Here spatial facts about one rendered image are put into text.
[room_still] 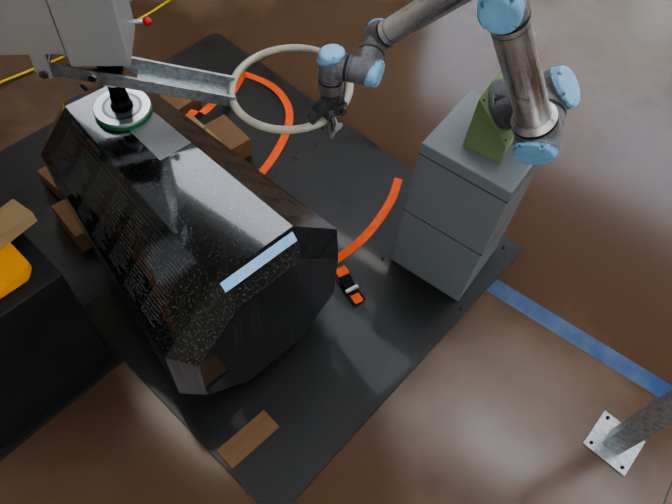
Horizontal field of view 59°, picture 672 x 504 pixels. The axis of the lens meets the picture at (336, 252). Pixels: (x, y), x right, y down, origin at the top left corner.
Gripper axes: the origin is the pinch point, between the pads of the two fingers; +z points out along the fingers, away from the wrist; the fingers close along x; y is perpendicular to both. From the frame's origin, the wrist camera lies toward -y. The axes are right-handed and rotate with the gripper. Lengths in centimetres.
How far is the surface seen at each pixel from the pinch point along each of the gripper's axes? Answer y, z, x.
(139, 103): -50, -1, 53
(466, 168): 36, 7, -41
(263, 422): -71, 83, -54
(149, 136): -55, 1, 38
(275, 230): -39.2, 3.6, -24.5
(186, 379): -89, 44, -36
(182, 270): -73, 7, -18
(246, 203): -41.3, 3.1, -9.0
